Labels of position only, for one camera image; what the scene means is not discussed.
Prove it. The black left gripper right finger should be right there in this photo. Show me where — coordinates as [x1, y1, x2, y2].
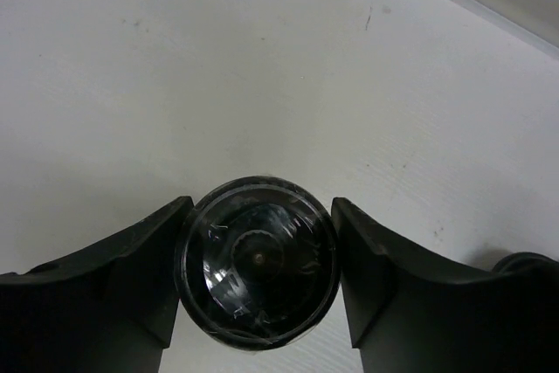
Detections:
[331, 197, 558, 372]

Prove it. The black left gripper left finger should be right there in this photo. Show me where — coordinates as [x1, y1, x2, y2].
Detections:
[1, 197, 193, 372]

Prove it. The black top grinder bottle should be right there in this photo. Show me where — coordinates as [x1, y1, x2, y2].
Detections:
[174, 176, 341, 352]

